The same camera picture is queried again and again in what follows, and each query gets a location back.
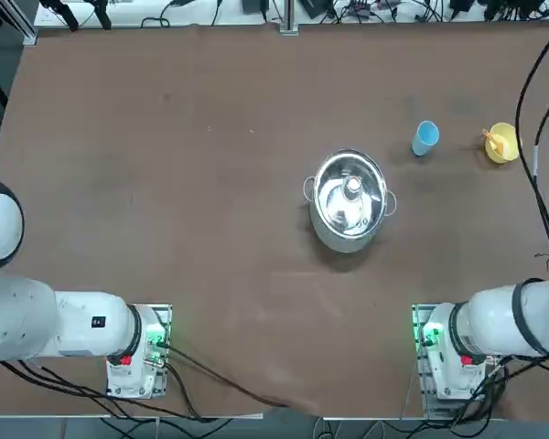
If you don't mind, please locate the blue plastic cup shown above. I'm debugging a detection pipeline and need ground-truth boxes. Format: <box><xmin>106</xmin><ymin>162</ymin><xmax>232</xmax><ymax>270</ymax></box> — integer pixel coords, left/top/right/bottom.
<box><xmin>410</xmin><ymin>120</ymin><xmax>441</xmax><ymax>158</ymax></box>

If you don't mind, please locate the aluminium corner profile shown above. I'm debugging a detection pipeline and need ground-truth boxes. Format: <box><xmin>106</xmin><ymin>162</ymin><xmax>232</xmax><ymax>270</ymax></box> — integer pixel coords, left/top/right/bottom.
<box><xmin>6</xmin><ymin>0</ymin><xmax>38</xmax><ymax>46</ymax></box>

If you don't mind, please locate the black tripod leg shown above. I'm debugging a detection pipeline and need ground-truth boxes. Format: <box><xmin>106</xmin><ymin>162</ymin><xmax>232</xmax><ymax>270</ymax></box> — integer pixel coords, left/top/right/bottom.
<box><xmin>39</xmin><ymin>0</ymin><xmax>81</xmax><ymax>32</ymax></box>
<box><xmin>90</xmin><ymin>0</ymin><xmax>114</xmax><ymax>31</ymax></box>

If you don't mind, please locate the black ribbed power adapter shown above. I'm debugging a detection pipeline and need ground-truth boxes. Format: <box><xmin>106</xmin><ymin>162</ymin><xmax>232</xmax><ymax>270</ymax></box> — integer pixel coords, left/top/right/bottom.
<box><xmin>300</xmin><ymin>0</ymin><xmax>336</xmax><ymax>20</ymax></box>

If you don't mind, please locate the glass pot lid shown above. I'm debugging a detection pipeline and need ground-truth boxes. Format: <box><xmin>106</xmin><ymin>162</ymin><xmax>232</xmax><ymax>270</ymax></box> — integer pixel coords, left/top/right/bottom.
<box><xmin>314</xmin><ymin>152</ymin><xmax>390</xmax><ymax>237</ymax></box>

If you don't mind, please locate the steel cooking pot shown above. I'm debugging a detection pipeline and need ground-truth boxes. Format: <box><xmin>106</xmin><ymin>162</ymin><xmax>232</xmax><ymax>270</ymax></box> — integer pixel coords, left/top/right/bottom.
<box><xmin>302</xmin><ymin>146</ymin><xmax>399</xmax><ymax>254</ymax></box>

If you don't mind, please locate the yellow bowl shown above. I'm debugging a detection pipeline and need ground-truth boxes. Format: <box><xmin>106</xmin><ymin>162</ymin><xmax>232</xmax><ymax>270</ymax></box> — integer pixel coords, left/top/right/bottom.
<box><xmin>484</xmin><ymin>121</ymin><xmax>524</xmax><ymax>165</ymax></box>

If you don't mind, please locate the black floor cable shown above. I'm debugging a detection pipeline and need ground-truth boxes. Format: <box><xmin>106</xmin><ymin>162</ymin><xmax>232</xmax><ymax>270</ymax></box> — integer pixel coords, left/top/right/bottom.
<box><xmin>0</xmin><ymin>359</ymin><xmax>214</xmax><ymax>422</ymax></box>

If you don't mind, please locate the aluminium frame post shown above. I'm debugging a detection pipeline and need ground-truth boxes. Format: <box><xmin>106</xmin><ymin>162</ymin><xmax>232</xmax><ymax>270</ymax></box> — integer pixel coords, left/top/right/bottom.
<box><xmin>279</xmin><ymin>0</ymin><xmax>301</xmax><ymax>36</ymax></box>

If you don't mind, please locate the black base power cable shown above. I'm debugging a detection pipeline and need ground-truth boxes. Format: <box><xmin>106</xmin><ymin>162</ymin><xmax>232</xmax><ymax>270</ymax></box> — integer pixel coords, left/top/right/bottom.
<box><xmin>163</xmin><ymin>345</ymin><xmax>298</xmax><ymax>409</ymax></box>

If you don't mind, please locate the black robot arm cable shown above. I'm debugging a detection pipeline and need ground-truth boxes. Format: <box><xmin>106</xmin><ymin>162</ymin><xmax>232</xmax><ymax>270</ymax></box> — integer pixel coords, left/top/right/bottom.
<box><xmin>515</xmin><ymin>22</ymin><xmax>549</xmax><ymax>281</ymax></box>

